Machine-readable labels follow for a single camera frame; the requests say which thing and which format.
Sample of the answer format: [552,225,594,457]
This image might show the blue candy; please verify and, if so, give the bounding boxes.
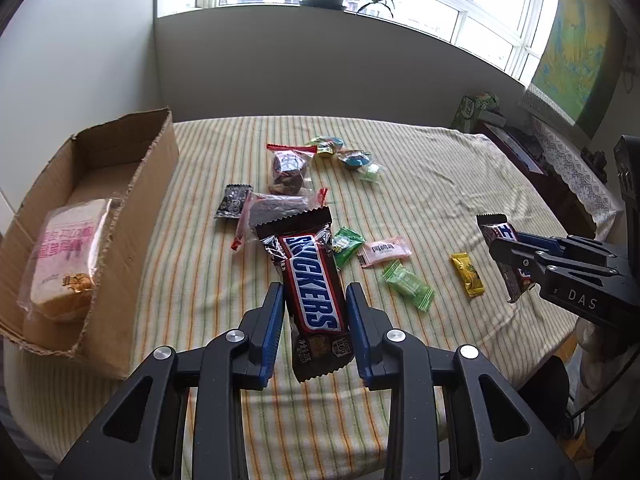
[336,150,373,171]

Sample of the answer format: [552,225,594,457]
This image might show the bread packet with pink print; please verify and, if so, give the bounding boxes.
[17,198,113,323]

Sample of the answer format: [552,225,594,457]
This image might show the white lace cloth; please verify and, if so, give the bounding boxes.
[530,115,626,241]

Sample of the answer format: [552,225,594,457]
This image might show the white wardrobe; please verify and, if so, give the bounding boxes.
[0,0,158,211]

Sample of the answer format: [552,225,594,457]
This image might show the dark wooden cabinet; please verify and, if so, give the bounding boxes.
[472,110,601,241]

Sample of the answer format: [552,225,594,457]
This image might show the striped tablecloth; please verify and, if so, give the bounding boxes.
[2,115,583,480]

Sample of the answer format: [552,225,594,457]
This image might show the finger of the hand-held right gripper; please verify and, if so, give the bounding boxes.
[488,238,623,291]
[515,230,628,261]

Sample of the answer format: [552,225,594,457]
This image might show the yellow snack packet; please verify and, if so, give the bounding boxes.
[449,252,487,301]

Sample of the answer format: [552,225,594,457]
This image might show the dark green snack packet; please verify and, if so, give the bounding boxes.
[331,227,366,269]

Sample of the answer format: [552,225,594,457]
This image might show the cardboard box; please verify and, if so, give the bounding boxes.
[0,106,181,381]

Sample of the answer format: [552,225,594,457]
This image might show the multicoloured wrapped candy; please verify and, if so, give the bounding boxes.
[309,135,347,158]

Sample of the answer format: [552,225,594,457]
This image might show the green carton box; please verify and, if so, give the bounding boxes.
[450,94,483,133]

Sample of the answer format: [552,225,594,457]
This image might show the wall map poster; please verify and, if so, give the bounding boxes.
[517,0,628,141]

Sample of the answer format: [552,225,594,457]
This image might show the dark flat panel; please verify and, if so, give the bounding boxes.
[482,122,548,176]

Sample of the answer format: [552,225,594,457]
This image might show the black round seat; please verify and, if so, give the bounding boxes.
[515,355,571,441]

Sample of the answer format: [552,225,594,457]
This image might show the dark small ornament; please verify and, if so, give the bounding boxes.
[580,147,608,183]

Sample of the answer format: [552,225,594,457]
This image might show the red-edged clear date packet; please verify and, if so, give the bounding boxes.
[266,142,319,197]
[231,187,330,251]

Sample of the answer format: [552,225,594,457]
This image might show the brown chocolate bar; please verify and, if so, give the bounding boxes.
[476,214,538,305]
[255,206,357,385]

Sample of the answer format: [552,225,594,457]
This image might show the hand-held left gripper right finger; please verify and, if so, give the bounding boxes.
[345,282,583,480]

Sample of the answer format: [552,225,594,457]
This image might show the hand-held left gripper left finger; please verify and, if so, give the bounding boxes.
[52,282,286,480]

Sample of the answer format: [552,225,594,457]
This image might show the light green snack packet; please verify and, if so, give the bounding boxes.
[381,261,435,313]

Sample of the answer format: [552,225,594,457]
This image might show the pink snack packet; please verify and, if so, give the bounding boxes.
[356,234,413,269]

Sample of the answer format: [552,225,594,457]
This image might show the small black snack packet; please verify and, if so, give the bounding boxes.
[214,184,252,220]

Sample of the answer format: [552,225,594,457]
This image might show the light grey cloth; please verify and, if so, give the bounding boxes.
[572,317,640,461]

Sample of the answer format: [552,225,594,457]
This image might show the pale green candy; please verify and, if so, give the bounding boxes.
[357,162,385,184]

